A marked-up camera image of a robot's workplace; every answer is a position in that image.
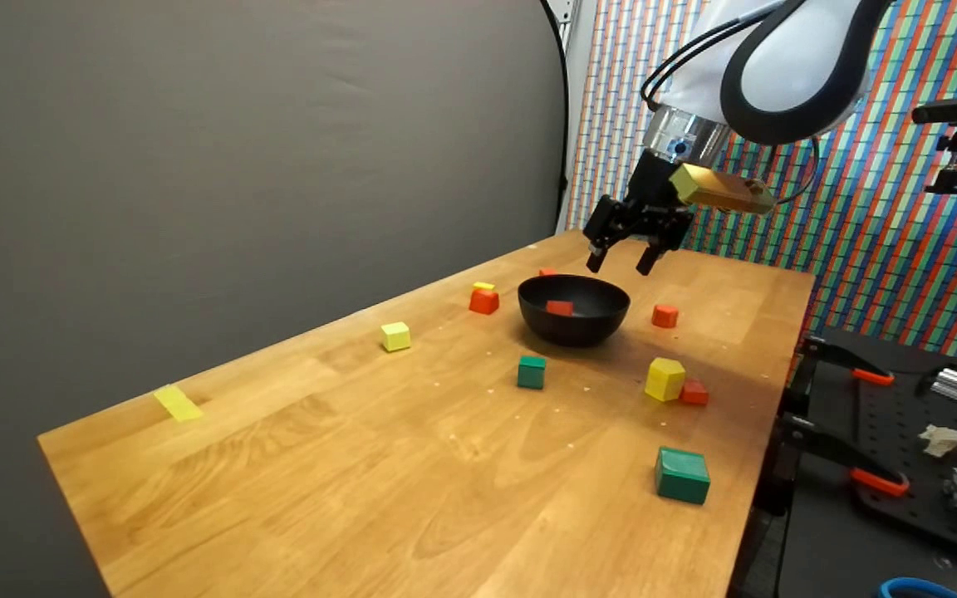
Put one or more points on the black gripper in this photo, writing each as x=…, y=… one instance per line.
x=654, y=196

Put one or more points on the small red cube block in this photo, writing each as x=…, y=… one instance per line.
x=667, y=317

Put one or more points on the large yellow block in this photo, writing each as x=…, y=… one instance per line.
x=667, y=379

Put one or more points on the thin yellow block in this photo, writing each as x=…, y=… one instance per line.
x=486, y=286

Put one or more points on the large red rectangular block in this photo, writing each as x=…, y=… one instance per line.
x=482, y=304

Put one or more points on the teal green cube block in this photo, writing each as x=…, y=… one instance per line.
x=534, y=372

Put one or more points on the red triangular block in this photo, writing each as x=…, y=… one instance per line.
x=694, y=393

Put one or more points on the pale lime cube block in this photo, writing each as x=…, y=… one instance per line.
x=397, y=335

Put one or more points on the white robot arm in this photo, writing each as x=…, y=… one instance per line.
x=798, y=66

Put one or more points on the black round bowl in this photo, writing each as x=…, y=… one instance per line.
x=574, y=330

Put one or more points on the black pegboard bench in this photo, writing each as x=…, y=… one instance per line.
x=910, y=408

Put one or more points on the white crumpled object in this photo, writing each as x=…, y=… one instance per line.
x=940, y=438

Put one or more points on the grey fabric backdrop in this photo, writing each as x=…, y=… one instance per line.
x=222, y=168

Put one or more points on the yellow tape strip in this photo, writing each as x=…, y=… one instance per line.
x=178, y=402

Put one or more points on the yellow cream wrist mount block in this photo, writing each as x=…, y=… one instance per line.
x=684, y=182

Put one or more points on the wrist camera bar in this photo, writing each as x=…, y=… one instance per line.
x=738, y=192

